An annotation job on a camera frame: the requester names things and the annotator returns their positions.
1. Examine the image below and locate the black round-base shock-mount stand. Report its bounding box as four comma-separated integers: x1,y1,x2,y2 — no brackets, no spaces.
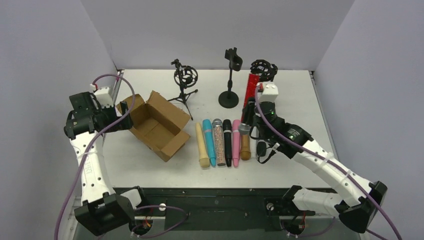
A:
250,59,278,82

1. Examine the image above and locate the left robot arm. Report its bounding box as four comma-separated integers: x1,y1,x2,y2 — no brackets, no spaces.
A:
64,91,142,237

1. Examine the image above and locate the red glitter microphone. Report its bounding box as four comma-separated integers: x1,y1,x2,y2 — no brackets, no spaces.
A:
238,73,260,135

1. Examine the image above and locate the blue microphone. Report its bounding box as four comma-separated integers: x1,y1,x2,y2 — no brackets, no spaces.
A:
202,119,217,167

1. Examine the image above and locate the pink microphone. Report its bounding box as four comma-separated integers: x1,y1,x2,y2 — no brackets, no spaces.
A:
232,119,241,168

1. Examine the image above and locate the silver glitter microphone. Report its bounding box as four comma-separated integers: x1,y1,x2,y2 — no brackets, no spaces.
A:
212,118,226,167

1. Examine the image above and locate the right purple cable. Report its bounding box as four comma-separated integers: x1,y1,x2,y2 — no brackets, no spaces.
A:
254,84,403,240

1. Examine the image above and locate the black clip microphone stand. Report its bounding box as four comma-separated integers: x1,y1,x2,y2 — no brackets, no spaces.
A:
218,47,243,109

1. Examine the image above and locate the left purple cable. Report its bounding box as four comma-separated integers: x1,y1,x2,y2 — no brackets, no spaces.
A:
53,73,190,240

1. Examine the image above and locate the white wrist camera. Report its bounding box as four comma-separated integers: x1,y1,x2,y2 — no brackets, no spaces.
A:
90,84,114,109
258,81,279,103

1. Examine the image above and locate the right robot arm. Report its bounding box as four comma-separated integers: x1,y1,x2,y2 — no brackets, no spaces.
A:
248,99,388,234

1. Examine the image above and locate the gold microphone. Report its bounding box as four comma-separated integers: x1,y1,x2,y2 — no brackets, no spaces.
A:
239,134,251,161

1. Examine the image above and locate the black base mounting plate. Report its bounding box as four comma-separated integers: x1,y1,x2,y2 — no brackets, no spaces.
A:
135,188,315,232

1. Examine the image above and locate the cream microphone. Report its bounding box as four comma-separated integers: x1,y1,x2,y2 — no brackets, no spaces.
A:
195,122,210,169

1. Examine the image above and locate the aluminium frame rail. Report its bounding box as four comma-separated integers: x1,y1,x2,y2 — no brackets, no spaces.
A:
67,195,368,220

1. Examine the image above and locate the black microphone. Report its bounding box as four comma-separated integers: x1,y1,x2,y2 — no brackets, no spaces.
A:
222,119,233,167
256,140,268,157

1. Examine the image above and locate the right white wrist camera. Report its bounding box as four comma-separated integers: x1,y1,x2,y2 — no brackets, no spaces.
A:
258,81,279,103

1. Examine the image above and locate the black tripod shock-mount stand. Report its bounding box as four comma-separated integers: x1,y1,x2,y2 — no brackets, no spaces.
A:
167,59,199,120

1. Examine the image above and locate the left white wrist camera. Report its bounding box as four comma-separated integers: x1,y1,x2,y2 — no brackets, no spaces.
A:
90,84,114,109

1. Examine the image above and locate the purple cable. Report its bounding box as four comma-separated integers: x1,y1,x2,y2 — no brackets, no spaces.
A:
254,84,403,240
53,73,190,240

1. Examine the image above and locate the brown cardboard box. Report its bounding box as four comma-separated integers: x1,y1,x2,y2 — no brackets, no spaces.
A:
123,90,191,162

